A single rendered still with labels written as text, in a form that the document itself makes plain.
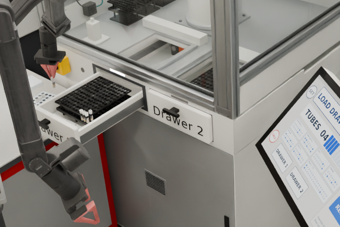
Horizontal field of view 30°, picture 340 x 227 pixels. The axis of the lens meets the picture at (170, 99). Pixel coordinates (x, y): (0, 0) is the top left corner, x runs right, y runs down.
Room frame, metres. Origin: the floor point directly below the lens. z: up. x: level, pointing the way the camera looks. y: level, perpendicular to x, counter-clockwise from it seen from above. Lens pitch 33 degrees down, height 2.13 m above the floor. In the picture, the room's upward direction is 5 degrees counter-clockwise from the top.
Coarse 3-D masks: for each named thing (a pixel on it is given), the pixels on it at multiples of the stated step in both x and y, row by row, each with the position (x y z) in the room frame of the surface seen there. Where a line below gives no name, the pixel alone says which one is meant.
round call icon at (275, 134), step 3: (276, 129) 1.50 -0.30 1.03; (273, 132) 1.50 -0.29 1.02; (276, 132) 1.49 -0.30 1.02; (279, 132) 1.48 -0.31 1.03; (270, 135) 1.50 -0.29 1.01; (273, 135) 1.49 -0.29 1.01; (276, 135) 1.48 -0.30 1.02; (279, 135) 1.47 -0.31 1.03; (270, 138) 1.49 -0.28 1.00; (273, 138) 1.48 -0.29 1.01; (276, 138) 1.47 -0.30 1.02; (270, 141) 1.48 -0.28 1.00; (273, 141) 1.47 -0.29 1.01; (273, 144) 1.46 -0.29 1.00
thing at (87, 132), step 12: (120, 84) 2.09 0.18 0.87; (132, 84) 2.05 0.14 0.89; (60, 96) 2.02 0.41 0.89; (132, 96) 2.05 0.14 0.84; (48, 108) 1.98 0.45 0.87; (120, 108) 1.91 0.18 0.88; (132, 108) 1.94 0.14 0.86; (72, 120) 1.93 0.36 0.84; (96, 120) 1.83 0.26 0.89; (108, 120) 1.86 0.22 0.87; (120, 120) 1.90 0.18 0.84; (84, 132) 1.79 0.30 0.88; (96, 132) 1.82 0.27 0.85
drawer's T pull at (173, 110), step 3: (165, 108) 1.84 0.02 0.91; (171, 108) 1.84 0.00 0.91; (174, 108) 1.84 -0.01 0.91; (177, 108) 1.84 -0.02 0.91; (165, 111) 1.83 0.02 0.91; (168, 111) 1.82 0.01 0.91; (171, 111) 1.82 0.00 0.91; (174, 111) 1.82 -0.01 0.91; (177, 111) 1.82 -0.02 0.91; (171, 114) 1.81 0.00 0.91; (174, 114) 1.80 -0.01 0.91; (177, 114) 1.80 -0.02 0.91; (177, 117) 1.79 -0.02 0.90
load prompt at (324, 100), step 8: (320, 96) 1.46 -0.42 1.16; (328, 96) 1.44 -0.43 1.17; (320, 104) 1.44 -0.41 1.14; (328, 104) 1.42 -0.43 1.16; (336, 104) 1.39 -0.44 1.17; (328, 112) 1.39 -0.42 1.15; (336, 112) 1.37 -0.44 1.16; (328, 120) 1.37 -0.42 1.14; (336, 120) 1.35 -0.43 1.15; (336, 128) 1.33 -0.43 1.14
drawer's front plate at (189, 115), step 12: (156, 96) 1.91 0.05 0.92; (156, 108) 1.91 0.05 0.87; (168, 108) 1.87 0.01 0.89; (180, 108) 1.83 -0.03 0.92; (192, 108) 1.80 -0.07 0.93; (180, 120) 1.83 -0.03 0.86; (192, 120) 1.79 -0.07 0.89; (204, 120) 1.75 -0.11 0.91; (192, 132) 1.79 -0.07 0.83; (204, 132) 1.75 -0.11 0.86
